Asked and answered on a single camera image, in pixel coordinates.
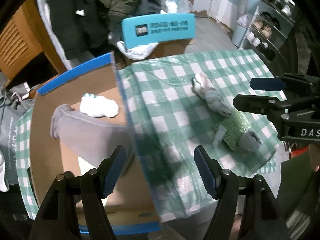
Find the wooden louvered wardrobe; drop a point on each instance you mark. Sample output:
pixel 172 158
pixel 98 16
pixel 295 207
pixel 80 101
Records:
pixel 24 38

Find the green sparkly scrub cloth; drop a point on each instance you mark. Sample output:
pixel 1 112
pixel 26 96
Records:
pixel 234 126

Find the white patterned knotted cloth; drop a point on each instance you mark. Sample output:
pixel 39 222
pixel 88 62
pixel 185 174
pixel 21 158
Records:
pixel 204 88

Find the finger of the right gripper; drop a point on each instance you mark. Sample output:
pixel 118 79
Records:
pixel 267 84
pixel 257 104

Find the grey tote bag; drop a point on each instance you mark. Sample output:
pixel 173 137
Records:
pixel 10 115

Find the grey clothes pile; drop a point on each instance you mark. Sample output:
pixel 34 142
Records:
pixel 17 98

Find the light pink towel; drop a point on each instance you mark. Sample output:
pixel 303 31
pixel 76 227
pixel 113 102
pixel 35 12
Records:
pixel 4 185

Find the green checkered tablecloth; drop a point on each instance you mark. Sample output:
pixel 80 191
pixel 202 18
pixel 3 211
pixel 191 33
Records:
pixel 167 120

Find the black hanging jacket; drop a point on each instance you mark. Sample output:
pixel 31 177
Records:
pixel 80 26

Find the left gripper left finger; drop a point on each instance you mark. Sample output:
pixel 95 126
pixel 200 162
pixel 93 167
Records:
pixel 109 171

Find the grey fleece slipper sock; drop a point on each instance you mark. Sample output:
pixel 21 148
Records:
pixel 91 139

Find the person right hand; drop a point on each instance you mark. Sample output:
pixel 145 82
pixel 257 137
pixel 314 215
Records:
pixel 314 151

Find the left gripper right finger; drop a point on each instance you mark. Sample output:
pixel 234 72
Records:
pixel 210 172

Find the black sock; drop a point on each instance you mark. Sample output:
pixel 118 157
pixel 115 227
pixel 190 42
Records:
pixel 220 133

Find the teal shoe box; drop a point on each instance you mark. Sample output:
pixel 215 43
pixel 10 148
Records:
pixel 146 29

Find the metal shoe rack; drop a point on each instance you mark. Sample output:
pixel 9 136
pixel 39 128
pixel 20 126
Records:
pixel 269 28

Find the light blue trash bin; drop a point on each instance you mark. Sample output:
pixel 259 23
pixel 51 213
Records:
pixel 238 34

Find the blue cardboard box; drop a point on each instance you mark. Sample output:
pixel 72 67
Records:
pixel 129 207

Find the white blue sock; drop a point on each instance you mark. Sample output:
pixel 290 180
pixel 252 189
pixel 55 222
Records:
pixel 97 106

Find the brown cardboard box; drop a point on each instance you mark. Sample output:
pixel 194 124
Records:
pixel 164 49

